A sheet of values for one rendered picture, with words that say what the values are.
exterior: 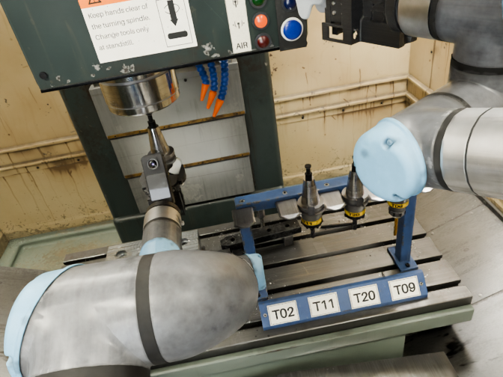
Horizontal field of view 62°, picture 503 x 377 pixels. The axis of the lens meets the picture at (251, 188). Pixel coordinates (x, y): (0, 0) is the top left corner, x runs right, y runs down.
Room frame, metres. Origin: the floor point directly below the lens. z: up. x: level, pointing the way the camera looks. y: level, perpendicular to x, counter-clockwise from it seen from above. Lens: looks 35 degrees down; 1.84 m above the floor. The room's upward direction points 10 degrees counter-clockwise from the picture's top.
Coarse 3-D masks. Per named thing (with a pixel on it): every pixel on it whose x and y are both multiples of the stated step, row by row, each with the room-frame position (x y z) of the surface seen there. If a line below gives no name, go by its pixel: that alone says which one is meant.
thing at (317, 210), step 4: (320, 196) 0.80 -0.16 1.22; (300, 200) 0.80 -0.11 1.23; (320, 200) 0.78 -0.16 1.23; (300, 204) 0.78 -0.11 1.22; (320, 204) 0.77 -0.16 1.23; (300, 208) 0.77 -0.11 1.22; (304, 208) 0.76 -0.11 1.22; (308, 208) 0.77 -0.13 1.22; (312, 208) 0.76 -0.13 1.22; (316, 208) 0.76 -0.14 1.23; (320, 208) 0.76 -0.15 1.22; (304, 212) 0.77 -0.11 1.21; (308, 212) 0.77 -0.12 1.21; (312, 212) 0.76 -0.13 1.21; (316, 212) 0.76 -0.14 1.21; (320, 212) 0.76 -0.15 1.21; (304, 216) 0.76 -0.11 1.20; (316, 216) 0.76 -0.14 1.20
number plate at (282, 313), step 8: (272, 304) 0.72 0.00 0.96; (280, 304) 0.72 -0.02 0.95; (288, 304) 0.72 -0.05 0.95; (272, 312) 0.71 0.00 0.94; (280, 312) 0.71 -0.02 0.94; (288, 312) 0.70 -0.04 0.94; (296, 312) 0.70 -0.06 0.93; (272, 320) 0.69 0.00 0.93; (280, 320) 0.69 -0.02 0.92; (288, 320) 0.69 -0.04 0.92
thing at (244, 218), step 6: (234, 210) 0.81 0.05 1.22; (240, 210) 0.81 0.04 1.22; (246, 210) 0.80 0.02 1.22; (252, 210) 0.80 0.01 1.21; (234, 216) 0.79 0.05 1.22; (240, 216) 0.79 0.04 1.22; (246, 216) 0.78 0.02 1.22; (252, 216) 0.78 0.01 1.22; (234, 222) 0.77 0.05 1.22; (240, 222) 0.76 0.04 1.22; (246, 222) 0.76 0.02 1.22; (252, 222) 0.76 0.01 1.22
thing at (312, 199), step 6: (306, 180) 0.78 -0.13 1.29; (312, 180) 0.78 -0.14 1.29; (306, 186) 0.78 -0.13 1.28; (312, 186) 0.77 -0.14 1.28; (306, 192) 0.77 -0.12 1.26; (312, 192) 0.77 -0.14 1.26; (306, 198) 0.77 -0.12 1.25; (312, 198) 0.77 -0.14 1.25; (318, 198) 0.78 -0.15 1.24; (306, 204) 0.77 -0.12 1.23; (312, 204) 0.77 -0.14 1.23
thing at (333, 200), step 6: (324, 192) 0.82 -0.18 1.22; (330, 192) 0.82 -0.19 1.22; (336, 192) 0.82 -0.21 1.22; (324, 198) 0.80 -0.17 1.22; (330, 198) 0.80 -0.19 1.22; (336, 198) 0.79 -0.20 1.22; (342, 198) 0.79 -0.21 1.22; (324, 204) 0.78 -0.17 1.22; (330, 204) 0.77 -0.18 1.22; (336, 204) 0.77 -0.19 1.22; (342, 204) 0.77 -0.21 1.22; (336, 210) 0.75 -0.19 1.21
